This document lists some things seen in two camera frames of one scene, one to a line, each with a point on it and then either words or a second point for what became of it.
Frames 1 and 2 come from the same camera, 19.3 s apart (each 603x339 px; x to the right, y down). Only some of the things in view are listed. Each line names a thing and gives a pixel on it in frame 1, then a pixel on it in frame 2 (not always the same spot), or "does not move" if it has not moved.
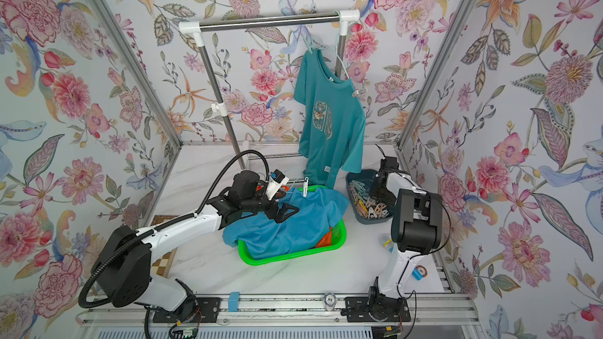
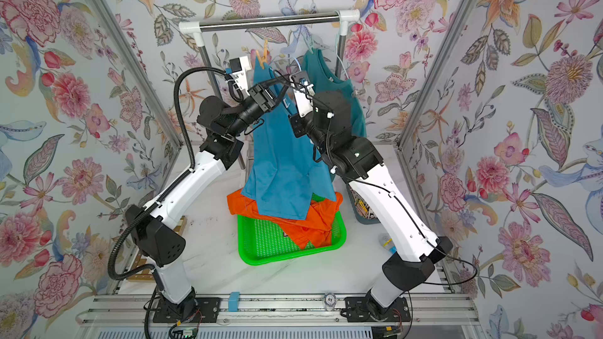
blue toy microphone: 386,241 does not move
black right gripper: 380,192 → 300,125
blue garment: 261,236 → 285,173
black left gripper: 279,215 → 260,95
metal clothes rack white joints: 195,28 does not move
